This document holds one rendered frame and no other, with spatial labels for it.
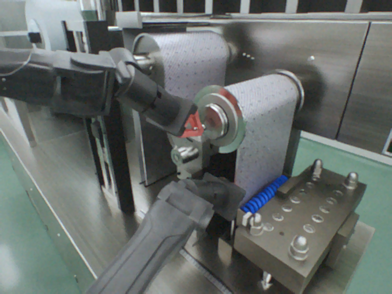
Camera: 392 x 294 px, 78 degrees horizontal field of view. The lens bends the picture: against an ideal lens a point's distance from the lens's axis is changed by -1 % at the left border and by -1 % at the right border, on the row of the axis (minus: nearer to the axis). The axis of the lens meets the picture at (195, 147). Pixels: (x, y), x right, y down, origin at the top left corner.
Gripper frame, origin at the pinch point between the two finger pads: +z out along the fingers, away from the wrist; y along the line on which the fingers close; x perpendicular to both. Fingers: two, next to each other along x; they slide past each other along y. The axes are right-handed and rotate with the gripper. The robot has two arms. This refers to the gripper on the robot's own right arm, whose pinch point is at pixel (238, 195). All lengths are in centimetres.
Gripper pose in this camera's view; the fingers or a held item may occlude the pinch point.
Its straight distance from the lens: 60.3
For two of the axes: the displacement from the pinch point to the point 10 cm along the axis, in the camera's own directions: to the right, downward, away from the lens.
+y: 7.0, 3.4, -6.3
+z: 6.2, 1.6, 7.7
